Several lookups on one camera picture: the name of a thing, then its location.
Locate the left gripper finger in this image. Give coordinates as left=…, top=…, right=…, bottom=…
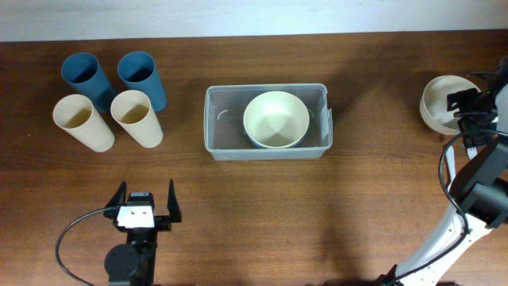
left=106, top=180, right=126, bottom=207
left=167, top=180, right=182, bottom=222

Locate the clear plastic container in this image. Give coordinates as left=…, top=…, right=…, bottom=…
left=203, top=83, right=333, bottom=160

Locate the blue cup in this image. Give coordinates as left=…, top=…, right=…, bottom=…
left=117, top=51, right=167, bottom=112
left=60, top=52, right=116, bottom=113

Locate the white plastic spoon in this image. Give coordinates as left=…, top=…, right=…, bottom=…
left=445, top=146, right=456, bottom=190

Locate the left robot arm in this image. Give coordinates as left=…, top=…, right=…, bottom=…
left=104, top=181, right=182, bottom=286

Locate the left blue cup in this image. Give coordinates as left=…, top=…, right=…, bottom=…
left=60, top=52, right=116, bottom=113

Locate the cream bowl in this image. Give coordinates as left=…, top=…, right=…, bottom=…
left=243, top=91, right=310, bottom=146
left=419, top=75, right=479, bottom=135

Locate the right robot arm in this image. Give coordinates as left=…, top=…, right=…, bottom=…
left=375, top=57, right=507, bottom=285

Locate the blue bowl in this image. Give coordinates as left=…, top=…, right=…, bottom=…
left=247, top=135, right=306, bottom=149

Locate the right blue cup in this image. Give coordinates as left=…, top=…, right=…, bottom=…
left=117, top=51, right=167, bottom=112

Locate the white plastic fork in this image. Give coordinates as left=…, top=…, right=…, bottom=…
left=467, top=147, right=477, bottom=160

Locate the cream cup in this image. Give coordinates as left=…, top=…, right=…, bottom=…
left=52, top=95, right=115, bottom=153
left=110, top=90, right=164, bottom=149

